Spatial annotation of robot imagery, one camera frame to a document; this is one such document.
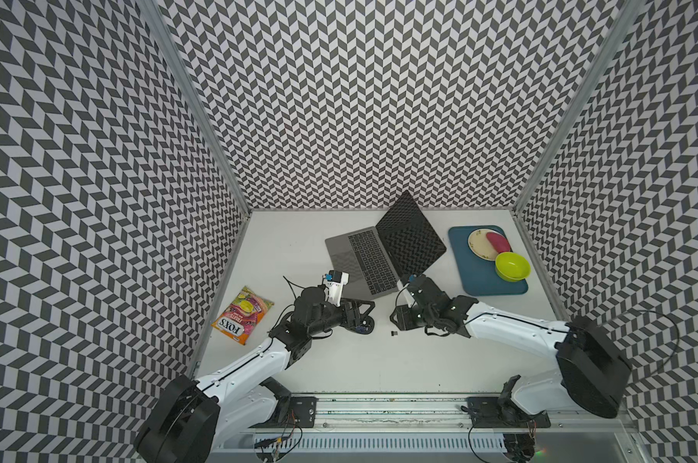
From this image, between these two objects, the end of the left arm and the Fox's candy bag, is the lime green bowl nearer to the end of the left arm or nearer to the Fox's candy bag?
the end of the left arm

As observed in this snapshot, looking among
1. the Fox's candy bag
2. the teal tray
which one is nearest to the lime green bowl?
the teal tray

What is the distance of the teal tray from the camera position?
0.98 metres

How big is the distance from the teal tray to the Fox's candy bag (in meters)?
0.69

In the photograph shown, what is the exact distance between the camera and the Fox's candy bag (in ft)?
2.82

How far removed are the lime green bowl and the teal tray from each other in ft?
0.04

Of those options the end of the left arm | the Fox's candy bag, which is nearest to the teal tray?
the end of the left arm

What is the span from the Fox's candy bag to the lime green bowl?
0.78m

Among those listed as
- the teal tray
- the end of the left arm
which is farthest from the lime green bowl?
the end of the left arm

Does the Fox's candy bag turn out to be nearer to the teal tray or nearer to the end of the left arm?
the end of the left arm

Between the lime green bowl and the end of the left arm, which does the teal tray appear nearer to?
the lime green bowl

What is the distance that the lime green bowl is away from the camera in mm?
977
